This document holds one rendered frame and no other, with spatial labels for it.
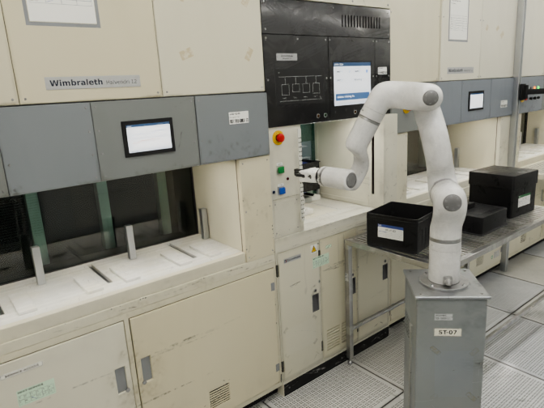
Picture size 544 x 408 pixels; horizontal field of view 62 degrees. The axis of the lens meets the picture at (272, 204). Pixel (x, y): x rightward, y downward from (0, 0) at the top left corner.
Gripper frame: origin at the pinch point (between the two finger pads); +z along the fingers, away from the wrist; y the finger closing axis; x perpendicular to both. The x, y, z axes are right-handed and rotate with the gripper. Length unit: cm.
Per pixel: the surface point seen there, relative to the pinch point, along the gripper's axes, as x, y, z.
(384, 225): -32, 43, -14
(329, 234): -39, 31, 12
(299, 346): -95, 6, 12
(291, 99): 31.9, 8.2, 12.4
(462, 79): 37, 158, 13
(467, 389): -85, 23, -71
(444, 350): -68, 16, -64
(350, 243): -45, 40, 6
